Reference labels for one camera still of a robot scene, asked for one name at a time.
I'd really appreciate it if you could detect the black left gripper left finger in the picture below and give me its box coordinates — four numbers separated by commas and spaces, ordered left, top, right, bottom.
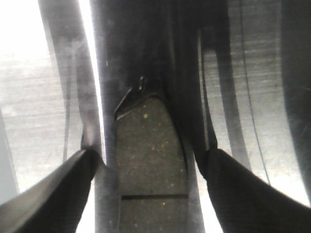
0, 150, 102, 233

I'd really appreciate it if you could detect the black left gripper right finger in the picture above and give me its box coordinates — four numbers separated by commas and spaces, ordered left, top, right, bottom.
203, 148, 311, 233

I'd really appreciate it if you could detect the brake pad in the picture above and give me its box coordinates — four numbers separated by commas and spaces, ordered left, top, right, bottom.
114, 76, 189, 233

